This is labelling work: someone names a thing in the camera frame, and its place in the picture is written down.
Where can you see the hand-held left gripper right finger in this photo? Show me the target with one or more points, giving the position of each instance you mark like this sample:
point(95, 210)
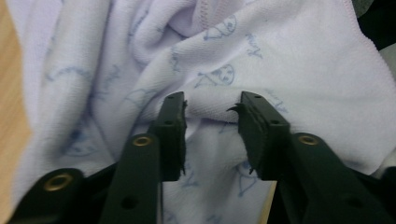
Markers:
point(311, 180)

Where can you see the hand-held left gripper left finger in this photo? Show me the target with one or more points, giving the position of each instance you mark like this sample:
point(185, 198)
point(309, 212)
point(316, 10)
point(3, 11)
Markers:
point(140, 174)

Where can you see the pale lavender printed cloth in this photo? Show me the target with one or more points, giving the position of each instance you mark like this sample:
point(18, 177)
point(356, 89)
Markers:
point(280, 62)

